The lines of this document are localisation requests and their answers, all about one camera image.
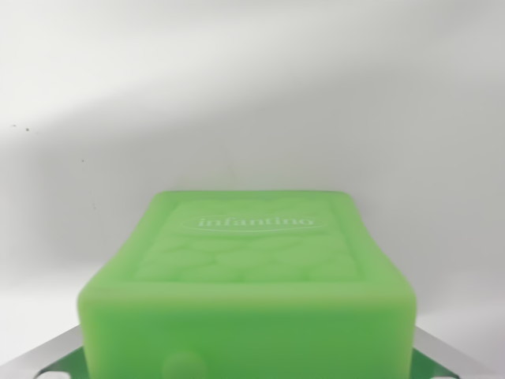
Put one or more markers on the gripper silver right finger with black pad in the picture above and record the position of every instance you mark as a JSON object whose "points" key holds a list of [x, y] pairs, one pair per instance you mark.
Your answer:
{"points": [[446, 353]]}

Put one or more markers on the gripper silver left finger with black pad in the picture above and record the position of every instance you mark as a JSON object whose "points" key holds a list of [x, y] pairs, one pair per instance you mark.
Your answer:
{"points": [[47, 355]]}

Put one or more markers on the green soft toy cube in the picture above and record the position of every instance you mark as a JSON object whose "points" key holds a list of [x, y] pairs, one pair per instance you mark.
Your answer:
{"points": [[246, 292]]}

